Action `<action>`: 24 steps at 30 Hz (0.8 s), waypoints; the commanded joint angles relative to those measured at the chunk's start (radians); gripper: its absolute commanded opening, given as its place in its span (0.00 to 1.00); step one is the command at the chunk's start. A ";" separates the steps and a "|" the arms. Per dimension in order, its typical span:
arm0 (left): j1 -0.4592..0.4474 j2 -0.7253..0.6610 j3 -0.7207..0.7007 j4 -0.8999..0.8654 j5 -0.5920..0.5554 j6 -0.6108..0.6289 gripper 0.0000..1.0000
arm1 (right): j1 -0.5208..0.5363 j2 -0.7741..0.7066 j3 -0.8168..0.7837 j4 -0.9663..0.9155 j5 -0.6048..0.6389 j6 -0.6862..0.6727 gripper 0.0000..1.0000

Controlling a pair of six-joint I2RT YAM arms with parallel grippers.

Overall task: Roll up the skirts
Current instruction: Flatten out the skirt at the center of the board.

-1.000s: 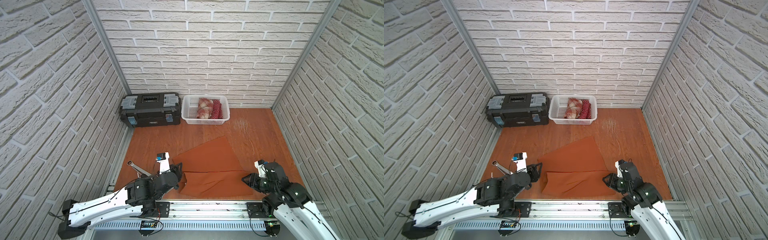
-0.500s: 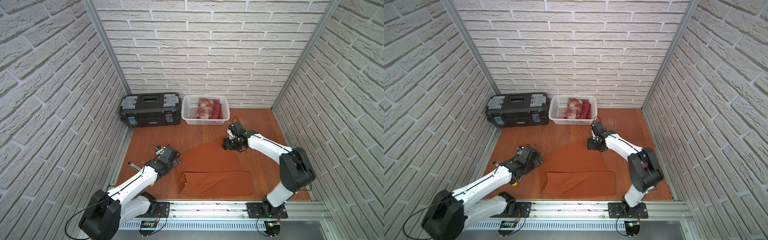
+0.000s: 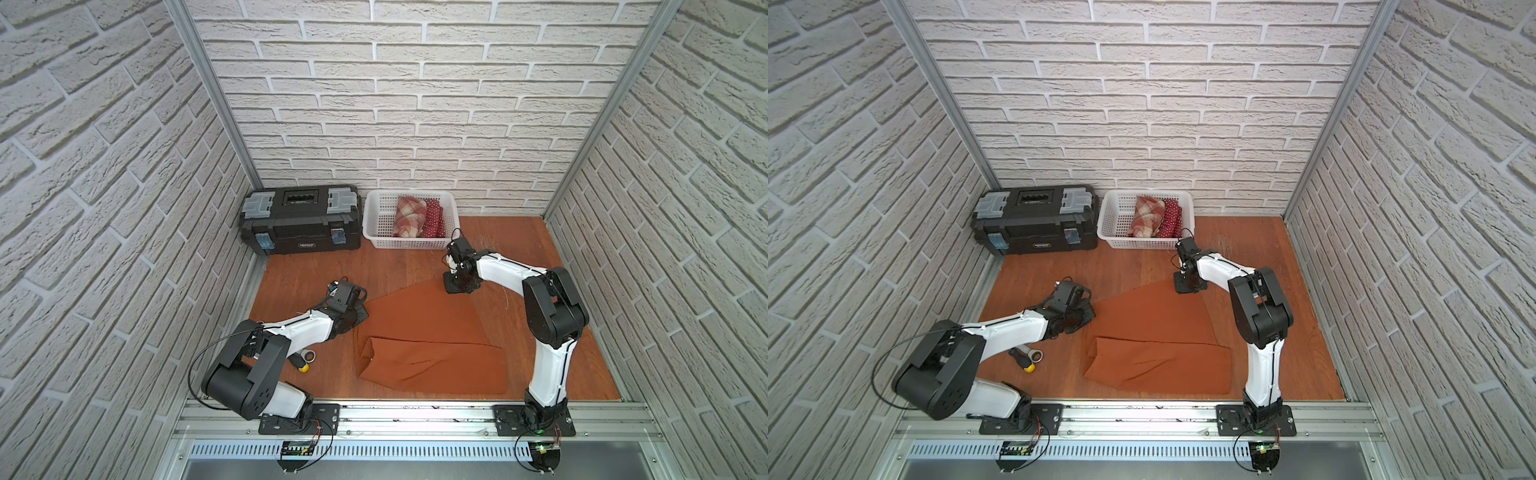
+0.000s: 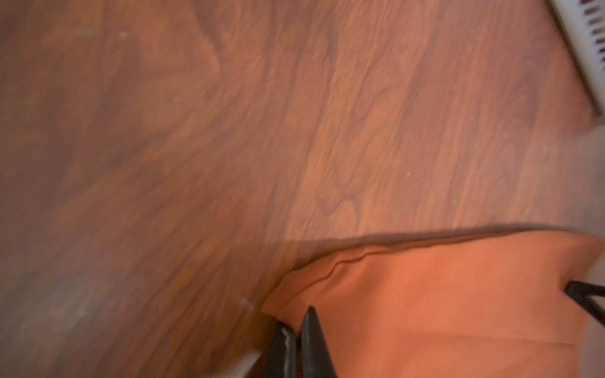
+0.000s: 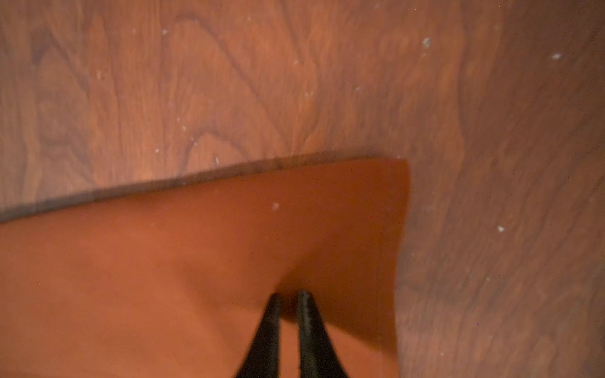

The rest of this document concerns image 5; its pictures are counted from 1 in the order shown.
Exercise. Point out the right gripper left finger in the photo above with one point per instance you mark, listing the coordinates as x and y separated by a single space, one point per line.
263 357

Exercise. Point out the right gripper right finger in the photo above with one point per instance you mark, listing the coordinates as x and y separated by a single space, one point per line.
317 357

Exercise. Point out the orange brown skirt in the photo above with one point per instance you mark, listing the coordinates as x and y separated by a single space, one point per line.
174 283

